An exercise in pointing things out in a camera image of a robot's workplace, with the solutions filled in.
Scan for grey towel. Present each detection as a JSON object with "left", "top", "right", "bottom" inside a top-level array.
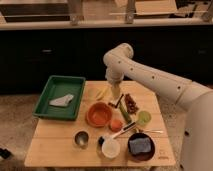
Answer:
[{"left": 49, "top": 94, "right": 74, "bottom": 107}]

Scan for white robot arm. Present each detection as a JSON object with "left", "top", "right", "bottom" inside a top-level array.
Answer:
[{"left": 103, "top": 43, "right": 213, "bottom": 171}]

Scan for black white packet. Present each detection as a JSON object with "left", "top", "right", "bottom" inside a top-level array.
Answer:
[{"left": 108, "top": 94, "right": 124, "bottom": 108}]

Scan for green cucumber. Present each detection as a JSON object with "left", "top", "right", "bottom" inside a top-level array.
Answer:
[{"left": 119, "top": 102, "right": 132, "bottom": 123}]

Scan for orange bowl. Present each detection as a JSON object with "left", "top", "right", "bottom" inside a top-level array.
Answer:
[{"left": 85, "top": 102, "right": 112, "bottom": 127}]

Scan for black white marker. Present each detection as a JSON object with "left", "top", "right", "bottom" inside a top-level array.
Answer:
[{"left": 123, "top": 122, "right": 136, "bottom": 131}]

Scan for green cup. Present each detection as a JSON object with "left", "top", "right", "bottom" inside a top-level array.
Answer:
[{"left": 137, "top": 111, "right": 151, "bottom": 126}]

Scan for wooden table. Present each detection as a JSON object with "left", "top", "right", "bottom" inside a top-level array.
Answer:
[{"left": 25, "top": 81, "right": 175, "bottom": 168}]

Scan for metal spoon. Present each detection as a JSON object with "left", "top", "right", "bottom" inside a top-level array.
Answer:
[{"left": 139, "top": 129, "right": 164, "bottom": 134}]

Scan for metal cup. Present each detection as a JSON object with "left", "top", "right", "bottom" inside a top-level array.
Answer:
[{"left": 75, "top": 131, "right": 89, "bottom": 148}]

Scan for blue sponge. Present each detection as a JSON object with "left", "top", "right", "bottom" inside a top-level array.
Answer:
[{"left": 129, "top": 138, "right": 151, "bottom": 155}]

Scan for dark brown bowl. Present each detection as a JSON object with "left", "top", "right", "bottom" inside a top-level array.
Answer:
[{"left": 127, "top": 132, "right": 155, "bottom": 161}]

